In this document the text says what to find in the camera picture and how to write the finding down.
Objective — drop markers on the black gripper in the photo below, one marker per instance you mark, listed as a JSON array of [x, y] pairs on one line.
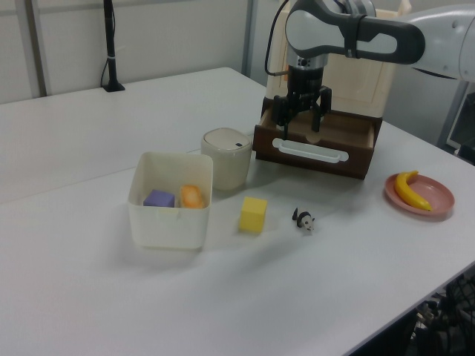
[[305, 79]]

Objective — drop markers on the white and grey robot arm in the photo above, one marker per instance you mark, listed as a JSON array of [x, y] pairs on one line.
[[371, 35]]

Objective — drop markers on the dark brown wooden drawer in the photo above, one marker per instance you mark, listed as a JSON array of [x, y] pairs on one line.
[[315, 144]]

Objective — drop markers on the black and white panda toy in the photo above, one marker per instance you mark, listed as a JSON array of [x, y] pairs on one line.
[[305, 220]]

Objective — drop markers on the yellow toy banana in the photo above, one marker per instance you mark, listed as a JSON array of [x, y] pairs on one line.
[[406, 191]]

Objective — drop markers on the orange toy bread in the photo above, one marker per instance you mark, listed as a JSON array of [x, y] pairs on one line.
[[191, 197]]

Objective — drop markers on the light wooden cabinet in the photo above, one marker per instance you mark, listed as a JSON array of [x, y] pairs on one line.
[[335, 74]]

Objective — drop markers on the cream lidded trash can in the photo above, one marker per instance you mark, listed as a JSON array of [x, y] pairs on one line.
[[226, 157]]

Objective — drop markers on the yellow foam cube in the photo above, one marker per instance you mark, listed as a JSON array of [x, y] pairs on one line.
[[253, 215]]

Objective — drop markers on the pink plate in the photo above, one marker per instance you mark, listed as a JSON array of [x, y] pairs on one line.
[[430, 196]]

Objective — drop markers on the white square plastic bin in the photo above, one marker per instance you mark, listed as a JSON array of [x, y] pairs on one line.
[[170, 207]]

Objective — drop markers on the purple foam block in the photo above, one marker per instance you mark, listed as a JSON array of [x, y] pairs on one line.
[[159, 198]]

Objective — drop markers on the black pole stand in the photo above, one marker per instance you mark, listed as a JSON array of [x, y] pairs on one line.
[[110, 44]]

